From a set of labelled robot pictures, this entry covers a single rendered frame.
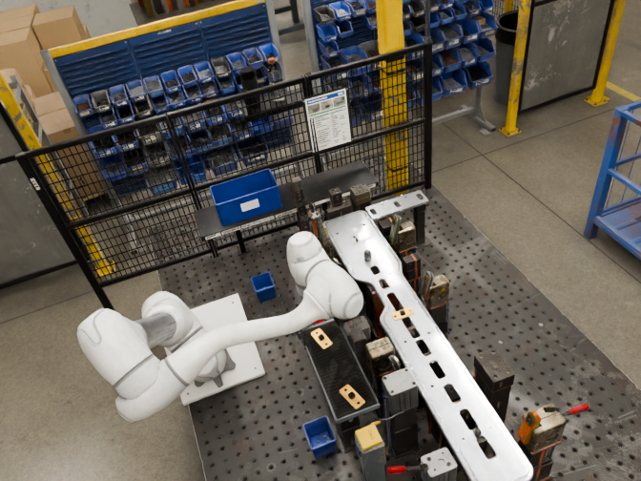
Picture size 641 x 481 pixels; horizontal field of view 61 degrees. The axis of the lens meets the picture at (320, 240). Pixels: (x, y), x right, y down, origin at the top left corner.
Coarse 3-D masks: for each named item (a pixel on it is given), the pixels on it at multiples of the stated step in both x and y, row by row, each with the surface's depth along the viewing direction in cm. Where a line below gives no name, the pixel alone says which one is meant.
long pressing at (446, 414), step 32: (352, 224) 250; (352, 256) 234; (384, 256) 232; (384, 320) 206; (416, 320) 204; (416, 352) 193; (448, 352) 191; (448, 384) 182; (448, 416) 173; (480, 416) 172; (480, 448) 164; (512, 448) 163; (480, 480) 157; (512, 480) 156
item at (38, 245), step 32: (0, 96) 305; (0, 128) 318; (0, 160) 328; (32, 160) 335; (0, 192) 340; (32, 192) 348; (64, 192) 352; (0, 224) 352; (32, 224) 362; (0, 256) 366; (32, 256) 376; (64, 256) 384; (96, 256) 390; (0, 288) 379
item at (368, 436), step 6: (372, 426) 157; (360, 432) 156; (366, 432) 156; (372, 432) 155; (378, 432) 155; (360, 438) 155; (366, 438) 154; (372, 438) 154; (378, 438) 154; (366, 444) 153; (372, 444) 153; (378, 444) 153
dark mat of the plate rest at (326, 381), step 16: (304, 336) 185; (336, 336) 183; (320, 352) 179; (336, 352) 178; (320, 368) 174; (336, 368) 173; (352, 368) 172; (336, 384) 169; (352, 384) 168; (336, 400) 165; (368, 400) 163; (336, 416) 161
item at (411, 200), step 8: (416, 192) 262; (384, 200) 260; (392, 200) 259; (400, 200) 258; (408, 200) 258; (416, 200) 257; (424, 200) 256; (368, 208) 257; (376, 208) 256; (384, 208) 256; (392, 208) 255; (400, 208) 254; (408, 208) 254; (376, 216) 252; (384, 216) 252
